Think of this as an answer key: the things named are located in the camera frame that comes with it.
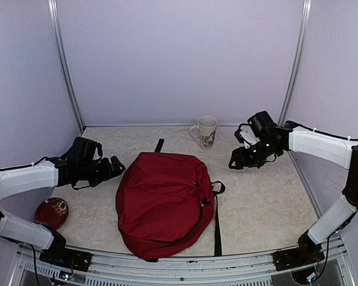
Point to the aluminium frame post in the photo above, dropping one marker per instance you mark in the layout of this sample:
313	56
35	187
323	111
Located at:
296	64
58	36

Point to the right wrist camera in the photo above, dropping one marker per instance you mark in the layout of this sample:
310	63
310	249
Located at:
243	136

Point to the left aluminium frame post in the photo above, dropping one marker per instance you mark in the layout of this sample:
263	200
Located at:
58	36

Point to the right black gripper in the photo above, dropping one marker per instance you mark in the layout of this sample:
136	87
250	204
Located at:
243	159

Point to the right aluminium frame post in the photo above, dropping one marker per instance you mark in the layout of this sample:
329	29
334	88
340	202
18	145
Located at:
296	64

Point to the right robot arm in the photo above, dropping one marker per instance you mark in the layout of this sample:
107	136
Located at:
273	140

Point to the red backpack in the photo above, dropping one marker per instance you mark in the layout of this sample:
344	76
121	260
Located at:
164	203

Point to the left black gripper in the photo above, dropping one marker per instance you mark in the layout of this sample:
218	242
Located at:
114	165

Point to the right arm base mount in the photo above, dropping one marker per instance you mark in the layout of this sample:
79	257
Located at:
291	258

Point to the white patterned ceramic mug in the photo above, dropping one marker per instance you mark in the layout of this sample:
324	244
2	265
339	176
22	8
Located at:
203	132

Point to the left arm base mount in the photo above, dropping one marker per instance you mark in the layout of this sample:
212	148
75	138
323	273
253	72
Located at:
72	259

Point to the red floral lacquer dish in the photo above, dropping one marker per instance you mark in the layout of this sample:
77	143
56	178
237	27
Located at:
52	213

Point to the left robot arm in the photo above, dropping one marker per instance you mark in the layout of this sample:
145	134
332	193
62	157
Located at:
84	161

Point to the front aluminium rail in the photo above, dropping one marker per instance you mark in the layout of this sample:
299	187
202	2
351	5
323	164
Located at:
108	268

